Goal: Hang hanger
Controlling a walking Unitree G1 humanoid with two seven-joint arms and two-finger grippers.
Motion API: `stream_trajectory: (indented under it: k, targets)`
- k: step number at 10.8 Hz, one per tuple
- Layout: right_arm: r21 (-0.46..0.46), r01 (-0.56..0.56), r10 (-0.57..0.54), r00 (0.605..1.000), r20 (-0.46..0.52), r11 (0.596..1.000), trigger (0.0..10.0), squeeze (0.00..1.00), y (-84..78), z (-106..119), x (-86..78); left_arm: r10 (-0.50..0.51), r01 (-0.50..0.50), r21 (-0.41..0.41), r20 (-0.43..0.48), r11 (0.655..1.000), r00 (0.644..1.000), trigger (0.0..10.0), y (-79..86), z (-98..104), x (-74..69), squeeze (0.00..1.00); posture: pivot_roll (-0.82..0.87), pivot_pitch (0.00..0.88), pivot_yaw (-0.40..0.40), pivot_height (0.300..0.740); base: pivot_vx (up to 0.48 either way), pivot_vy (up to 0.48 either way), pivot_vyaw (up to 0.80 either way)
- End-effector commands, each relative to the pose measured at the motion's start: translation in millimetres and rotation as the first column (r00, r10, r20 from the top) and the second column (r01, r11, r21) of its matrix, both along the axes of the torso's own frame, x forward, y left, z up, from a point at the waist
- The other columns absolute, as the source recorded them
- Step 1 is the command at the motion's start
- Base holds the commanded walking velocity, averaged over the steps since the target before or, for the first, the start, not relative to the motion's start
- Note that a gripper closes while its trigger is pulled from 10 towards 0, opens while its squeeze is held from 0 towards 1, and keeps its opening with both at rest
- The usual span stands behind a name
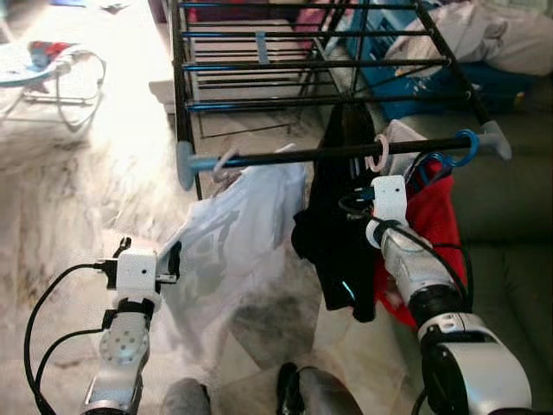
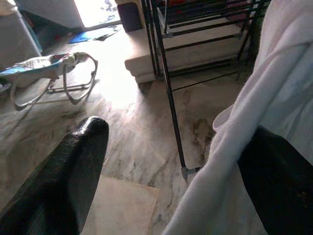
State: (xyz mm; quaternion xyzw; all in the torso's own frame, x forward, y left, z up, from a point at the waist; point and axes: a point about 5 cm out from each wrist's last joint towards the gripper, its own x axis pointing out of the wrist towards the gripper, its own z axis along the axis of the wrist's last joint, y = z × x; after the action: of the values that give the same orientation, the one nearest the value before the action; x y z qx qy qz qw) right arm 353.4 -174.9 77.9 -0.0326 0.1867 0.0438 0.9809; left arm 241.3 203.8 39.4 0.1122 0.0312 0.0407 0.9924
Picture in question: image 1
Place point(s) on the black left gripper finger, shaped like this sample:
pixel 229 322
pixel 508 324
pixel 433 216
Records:
pixel 123 247
pixel 174 259

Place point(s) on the pale pink plastic hanger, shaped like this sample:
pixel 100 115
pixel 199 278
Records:
pixel 384 156

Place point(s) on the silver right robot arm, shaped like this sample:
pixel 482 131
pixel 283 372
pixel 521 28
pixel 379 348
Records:
pixel 410 268

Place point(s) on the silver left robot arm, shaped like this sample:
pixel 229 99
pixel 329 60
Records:
pixel 121 346

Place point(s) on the white plastic hanger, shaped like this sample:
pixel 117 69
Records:
pixel 220 164

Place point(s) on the blue plastic hanger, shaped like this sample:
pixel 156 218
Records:
pixel 474 147

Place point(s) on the white t-shirt black print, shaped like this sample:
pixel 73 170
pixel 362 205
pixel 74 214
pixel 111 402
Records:
pixel 233 233

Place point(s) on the red and white t-shirt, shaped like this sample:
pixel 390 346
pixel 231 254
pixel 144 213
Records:
pixel 436 216

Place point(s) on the silver left robot leg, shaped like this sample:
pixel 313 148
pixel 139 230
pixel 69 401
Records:
pixel 186 399

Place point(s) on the silver robot leg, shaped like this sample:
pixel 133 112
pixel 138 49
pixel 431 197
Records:
pixel 186 399
pixel 324 393

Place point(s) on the grey-green leather sofa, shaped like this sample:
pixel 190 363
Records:
pixel 510 259

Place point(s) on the blue plastic storage bin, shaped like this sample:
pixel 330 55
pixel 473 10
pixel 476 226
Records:
pixel 467 86

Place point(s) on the black metal drying rack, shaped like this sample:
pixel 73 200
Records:
pixel 179 86

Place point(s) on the silver right robot leg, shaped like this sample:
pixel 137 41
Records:
pixel 324 393

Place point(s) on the baby bouncer seat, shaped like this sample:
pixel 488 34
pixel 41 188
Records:
pixel 43 65

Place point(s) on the beige fabric bundle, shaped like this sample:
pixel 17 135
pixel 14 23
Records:
pixel 492 39

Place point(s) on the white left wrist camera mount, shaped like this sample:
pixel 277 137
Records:
pixel 136 272

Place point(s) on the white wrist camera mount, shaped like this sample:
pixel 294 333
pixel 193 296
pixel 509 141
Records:
pixel 136 272
pixel 390 199

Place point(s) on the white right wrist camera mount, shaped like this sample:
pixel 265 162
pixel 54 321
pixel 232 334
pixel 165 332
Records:
pixel 390 199

